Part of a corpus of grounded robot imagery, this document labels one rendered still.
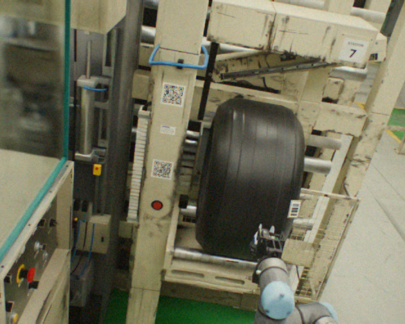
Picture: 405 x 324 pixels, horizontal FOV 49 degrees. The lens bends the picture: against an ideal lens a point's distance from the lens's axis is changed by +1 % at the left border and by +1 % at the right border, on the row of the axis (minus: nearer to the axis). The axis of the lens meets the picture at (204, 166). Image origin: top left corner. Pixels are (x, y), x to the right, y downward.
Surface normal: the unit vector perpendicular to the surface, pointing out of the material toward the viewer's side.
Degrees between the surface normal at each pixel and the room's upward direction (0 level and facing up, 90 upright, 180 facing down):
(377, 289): 0
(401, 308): 0
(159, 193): 90
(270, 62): 90
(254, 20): 90
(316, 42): 90
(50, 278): 0
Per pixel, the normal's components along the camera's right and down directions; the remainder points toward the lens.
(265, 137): 0.13, -0.49
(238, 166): 0.07, -0.12
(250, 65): -0.04, 0.49
